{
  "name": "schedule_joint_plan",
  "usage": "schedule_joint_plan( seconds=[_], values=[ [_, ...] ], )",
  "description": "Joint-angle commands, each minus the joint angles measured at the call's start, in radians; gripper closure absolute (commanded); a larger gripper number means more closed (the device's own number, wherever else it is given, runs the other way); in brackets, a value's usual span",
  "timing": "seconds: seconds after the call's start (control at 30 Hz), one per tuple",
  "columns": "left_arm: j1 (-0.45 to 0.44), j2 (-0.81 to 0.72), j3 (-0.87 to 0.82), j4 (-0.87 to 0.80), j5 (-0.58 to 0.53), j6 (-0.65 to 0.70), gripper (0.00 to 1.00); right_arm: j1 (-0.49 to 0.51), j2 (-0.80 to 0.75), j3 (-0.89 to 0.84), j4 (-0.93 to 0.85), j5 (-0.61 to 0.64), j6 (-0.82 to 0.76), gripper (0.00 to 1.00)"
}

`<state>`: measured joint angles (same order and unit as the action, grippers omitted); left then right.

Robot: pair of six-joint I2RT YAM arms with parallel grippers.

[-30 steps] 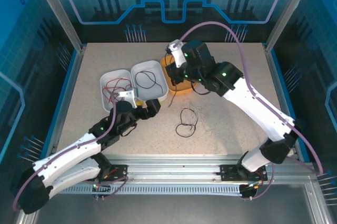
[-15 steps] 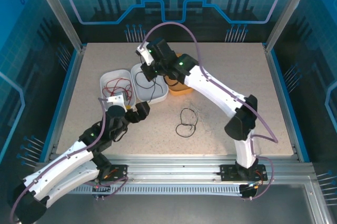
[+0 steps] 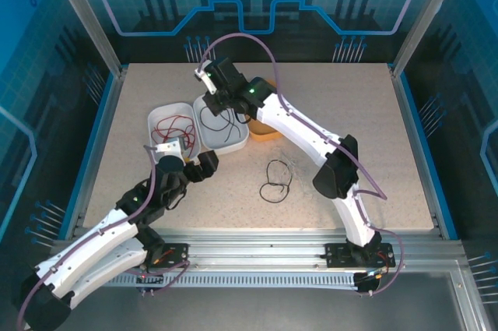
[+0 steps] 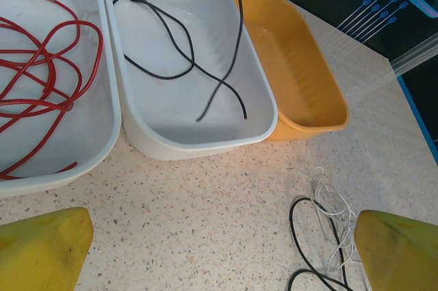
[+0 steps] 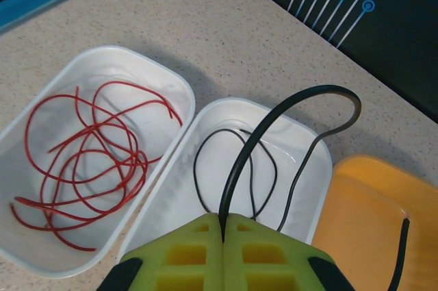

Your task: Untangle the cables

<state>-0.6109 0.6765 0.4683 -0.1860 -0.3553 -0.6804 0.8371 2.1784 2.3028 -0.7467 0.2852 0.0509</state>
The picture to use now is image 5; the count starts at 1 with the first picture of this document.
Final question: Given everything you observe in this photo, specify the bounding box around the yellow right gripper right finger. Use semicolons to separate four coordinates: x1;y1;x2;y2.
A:
222;214;357;291

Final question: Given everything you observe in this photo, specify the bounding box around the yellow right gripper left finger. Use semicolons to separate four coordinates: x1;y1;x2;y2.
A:
97;212;225;291

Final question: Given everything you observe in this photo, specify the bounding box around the white plastic container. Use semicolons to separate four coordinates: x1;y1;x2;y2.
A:
119;97;335;264
0;44;196;280

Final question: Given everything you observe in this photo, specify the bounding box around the orange plastic container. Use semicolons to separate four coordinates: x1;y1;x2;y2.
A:
309;154;438;291

